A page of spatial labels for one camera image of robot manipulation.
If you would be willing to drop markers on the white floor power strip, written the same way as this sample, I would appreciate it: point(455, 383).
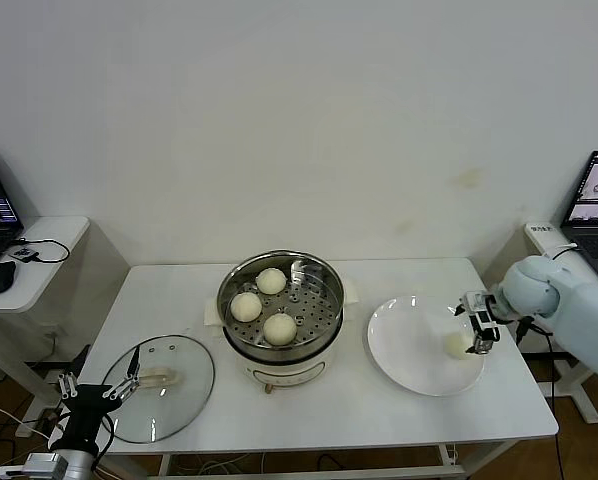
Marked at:
point(51, 378)

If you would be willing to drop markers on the white electric cooker pot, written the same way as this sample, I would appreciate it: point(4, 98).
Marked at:
point(289, 374)

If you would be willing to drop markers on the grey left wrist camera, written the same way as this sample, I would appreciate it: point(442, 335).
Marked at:
point(39, 462)

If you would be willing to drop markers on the round glass pot lid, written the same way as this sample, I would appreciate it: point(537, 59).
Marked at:
point(179, 350)

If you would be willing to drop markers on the round white plate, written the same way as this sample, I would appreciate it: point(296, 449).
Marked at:
point(404, 345)

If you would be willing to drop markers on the printed label sticker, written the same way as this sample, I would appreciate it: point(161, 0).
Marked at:
point(541, 230)

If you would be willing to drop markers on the white steamed baozi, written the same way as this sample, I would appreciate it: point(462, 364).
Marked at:
point(454, 346)
point(280, 329)
point(270, 281)
point(245, 306)

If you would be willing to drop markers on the white main table frame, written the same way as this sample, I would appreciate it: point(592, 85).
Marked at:
point(379, 472)

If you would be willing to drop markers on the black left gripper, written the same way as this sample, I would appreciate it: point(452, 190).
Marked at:
point(89, 405)

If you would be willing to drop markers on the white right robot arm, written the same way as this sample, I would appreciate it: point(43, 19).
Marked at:
point(579, 310)

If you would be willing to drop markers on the stainless steel steamer basket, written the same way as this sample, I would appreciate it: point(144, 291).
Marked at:
point(314, 315)

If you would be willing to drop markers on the white side table with mouse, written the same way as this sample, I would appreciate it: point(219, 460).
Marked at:
point(54, 235)

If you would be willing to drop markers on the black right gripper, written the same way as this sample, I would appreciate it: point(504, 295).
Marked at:
point(494, 307)

